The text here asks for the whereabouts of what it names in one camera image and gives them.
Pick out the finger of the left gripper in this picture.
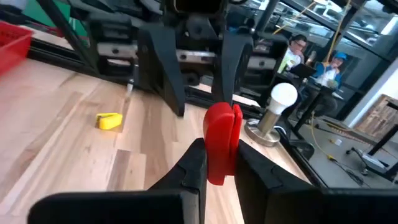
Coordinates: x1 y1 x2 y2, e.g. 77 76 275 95
212 30 255 106
137 24 187 118

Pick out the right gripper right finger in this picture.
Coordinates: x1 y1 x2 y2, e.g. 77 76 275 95
234 139 398 224

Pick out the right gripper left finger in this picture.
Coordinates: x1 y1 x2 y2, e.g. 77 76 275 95
27 138 208 224

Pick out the red stapler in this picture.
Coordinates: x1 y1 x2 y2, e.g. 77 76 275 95
203 101 243 187

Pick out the yellow stapler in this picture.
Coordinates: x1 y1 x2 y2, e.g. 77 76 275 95
95 112 124 131

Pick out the table lamp with white bulb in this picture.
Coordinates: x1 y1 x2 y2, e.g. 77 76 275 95
244 82 299 147

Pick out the person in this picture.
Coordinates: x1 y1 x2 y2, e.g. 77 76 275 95
312 52 348 90
278 34 308 75

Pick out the black laptop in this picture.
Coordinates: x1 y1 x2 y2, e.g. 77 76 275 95
289 63 317 78

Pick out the wooden pallet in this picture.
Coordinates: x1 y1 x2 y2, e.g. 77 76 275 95
354 95 398 139

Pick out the red plastic basket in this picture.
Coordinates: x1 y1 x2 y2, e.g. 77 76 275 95
0 21 34 77

